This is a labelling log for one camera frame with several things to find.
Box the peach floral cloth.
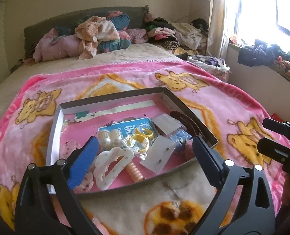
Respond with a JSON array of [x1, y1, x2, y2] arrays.
[[75, 16, 121, 60]]

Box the yellow rings in clear packet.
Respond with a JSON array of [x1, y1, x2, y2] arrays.
[[128, 127, 156, 153]]

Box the white earring card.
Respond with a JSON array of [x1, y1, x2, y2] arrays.
[[140, 136, 175, 173]]

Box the basket of clothes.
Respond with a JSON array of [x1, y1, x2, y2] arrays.
[[187, 54, 230, 82]]

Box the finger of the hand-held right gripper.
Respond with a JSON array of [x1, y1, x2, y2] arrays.
[[256, 137, 290, 174], [262, 117, 290, 140]]

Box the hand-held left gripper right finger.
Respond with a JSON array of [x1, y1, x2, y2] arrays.
[[192, 136, 275, 235]]

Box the peach spiral hair clip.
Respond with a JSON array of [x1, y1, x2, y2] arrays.
[[124, 162, 145, 183]]

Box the small blue box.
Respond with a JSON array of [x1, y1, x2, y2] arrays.
[[171, 130, 193, 153]]

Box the cream curtain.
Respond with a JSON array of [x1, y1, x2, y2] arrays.
[[206, 0, 236, 59]]

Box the window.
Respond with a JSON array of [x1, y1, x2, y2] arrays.
[[229, 0, 290, 47]]

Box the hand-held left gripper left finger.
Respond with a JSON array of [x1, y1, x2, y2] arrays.
[[15, 136, 100, 235]]

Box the dark garment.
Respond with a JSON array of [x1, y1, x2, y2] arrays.
[[237, 39, 286, 66]]

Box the clear plastic packet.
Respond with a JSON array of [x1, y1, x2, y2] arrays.
[[152, 114, 187, 136]]

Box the grey cardboard tray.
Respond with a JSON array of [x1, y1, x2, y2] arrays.
[[46, 86, 219, 196]]

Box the pile of clothes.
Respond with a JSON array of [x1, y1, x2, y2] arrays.
[[145, 13, 209, 54]]

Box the beige bed sheet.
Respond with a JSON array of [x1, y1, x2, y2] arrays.
[[0, 43, 184, 98]]

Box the white cloud hair clip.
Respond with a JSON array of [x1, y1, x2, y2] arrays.
[[93, 147, 135, 190]]

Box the pink printed blanket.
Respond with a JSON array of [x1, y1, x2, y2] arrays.
[[0, 60, 290, 235]]

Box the dark blue floral quilt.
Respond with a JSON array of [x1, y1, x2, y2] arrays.
[[96, 11, 132, 53]]

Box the brown hair clip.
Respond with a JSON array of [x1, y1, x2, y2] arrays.
[[170, 111, 204, 142]]

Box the pink quilt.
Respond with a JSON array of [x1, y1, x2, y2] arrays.
[[33, 28, 84, 63]]

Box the pearl earrings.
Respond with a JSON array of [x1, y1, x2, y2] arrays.
[[97, 129, 123, 150]]

